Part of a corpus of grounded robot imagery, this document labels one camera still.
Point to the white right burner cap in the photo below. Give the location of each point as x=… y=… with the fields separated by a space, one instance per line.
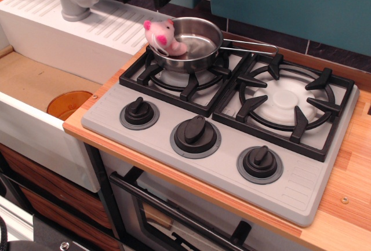
x=283 y=96

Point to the pink stuffed pig toy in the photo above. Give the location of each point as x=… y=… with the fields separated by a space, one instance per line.
x=160 y=35

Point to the black oven door handle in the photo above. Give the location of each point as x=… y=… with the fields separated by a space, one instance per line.
x=128 y=182

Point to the black stove knob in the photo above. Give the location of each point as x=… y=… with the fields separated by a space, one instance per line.
x=259 y=165
x=195 y=138
x=139 y=115

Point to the black middle stove knob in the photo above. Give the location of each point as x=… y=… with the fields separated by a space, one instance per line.
x=195 y=138

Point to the grey toy stove top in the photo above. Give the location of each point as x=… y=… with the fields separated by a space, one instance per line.
x=295 y=196

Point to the black left burner grate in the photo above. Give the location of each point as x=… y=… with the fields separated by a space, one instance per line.
x=199 y=92

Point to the stainless steel pan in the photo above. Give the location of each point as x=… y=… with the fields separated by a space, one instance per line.
x=204 y=42

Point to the black right stove knob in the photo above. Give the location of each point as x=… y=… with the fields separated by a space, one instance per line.
x=259 y=165

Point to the white toy sink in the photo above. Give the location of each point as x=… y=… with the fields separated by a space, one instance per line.
x=44 y=56

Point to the black left stove knob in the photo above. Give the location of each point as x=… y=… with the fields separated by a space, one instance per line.
x=139 y=115

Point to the black burner grate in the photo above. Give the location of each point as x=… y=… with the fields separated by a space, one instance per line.
x=317 y=140
x=199 y=92

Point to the black right burner grate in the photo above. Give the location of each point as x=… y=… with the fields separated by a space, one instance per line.
x=317 y=140

